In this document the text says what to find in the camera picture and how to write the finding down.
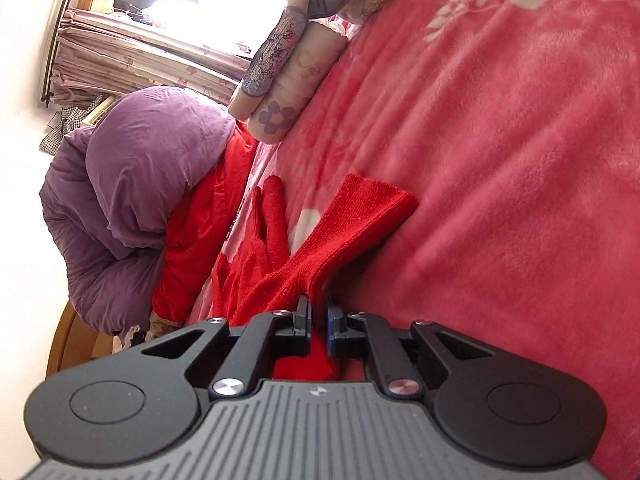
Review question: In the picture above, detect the red knit sweater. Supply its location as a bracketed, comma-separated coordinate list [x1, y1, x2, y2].
[210, 172, 420, 382]

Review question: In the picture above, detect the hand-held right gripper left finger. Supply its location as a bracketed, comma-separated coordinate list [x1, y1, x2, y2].
[139, 296, 314, 402]

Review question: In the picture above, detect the purple duvet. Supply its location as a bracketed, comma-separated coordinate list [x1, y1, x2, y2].
[42, 85, 237, 339]

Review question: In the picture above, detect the wooden headboard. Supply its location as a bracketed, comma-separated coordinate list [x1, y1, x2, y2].
[46, 304, 122, 377]

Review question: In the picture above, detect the checkered cloth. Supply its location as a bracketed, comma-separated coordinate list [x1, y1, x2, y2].
[39, 104, 89, 157]

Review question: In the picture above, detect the folded garment with purple flower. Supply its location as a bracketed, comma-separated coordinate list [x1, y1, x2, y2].
[247, 35, 352, 144]

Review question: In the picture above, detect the grey garment with ruffled trim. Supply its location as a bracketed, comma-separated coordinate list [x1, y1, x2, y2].
[119, 321, 152, 352]

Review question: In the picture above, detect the pink floral blanket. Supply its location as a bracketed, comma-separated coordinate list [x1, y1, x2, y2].
[185, 0, 640, 476]

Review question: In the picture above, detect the pink curtain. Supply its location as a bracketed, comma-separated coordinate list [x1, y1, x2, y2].
[42, 7, 257, 107]

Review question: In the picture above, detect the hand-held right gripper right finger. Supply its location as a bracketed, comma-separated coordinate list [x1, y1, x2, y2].
[326, 300, 497, 399]

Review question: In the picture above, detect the white air conditioner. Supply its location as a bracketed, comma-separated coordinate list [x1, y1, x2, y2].
[84, 94, 119, 127]

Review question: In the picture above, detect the purple patterned folded garment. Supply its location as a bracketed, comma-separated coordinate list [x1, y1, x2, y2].
[239, 4, 308, 99]

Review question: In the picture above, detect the red quilt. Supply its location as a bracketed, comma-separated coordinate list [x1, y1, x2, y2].
[150, 120, 262, 327]

